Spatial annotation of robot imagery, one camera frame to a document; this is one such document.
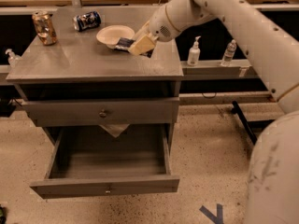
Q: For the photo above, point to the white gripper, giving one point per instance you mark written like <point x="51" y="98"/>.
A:
<point x="158" y="27"/>

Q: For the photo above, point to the dark blue rxbar wrapper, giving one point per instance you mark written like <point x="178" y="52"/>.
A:
<point x="125" y="43"/>

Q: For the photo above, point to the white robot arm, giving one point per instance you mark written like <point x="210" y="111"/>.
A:
<point x="273" y="185"/>

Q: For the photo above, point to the closed grey top drawer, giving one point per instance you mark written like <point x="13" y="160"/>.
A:
<point x="102" y="112"/>

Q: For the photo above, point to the grey drawer cabinet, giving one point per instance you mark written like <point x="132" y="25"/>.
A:
<point x="78" y="67"/>

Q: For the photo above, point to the white paper under drawer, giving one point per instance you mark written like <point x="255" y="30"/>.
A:
<point x="115" y="129"/>

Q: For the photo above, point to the open grey middle drawer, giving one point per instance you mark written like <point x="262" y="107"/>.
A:
<point x="88" y="161"/>

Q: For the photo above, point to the white bowl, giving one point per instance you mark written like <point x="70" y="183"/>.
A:
<point x="111" y="35"/>

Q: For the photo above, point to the white pump bottle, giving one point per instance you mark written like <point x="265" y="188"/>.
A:
<point x="194" y="53"/>

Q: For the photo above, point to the blue soda can lying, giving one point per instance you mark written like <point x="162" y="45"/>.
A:
<point x="86" y="21"/>

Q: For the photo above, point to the clear water bottle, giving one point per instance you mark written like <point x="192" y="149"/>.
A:
<point x="229" y="53"/>

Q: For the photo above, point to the gold crushed soda can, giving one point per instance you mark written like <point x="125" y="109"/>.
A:
<point x="44" y="27"/>

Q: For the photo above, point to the small clear pump bottle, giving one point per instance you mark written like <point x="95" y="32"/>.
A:
<point x="12" y="57"/>

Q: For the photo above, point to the black stand frame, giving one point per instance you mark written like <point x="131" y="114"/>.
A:
<point x="237" y="110"/>

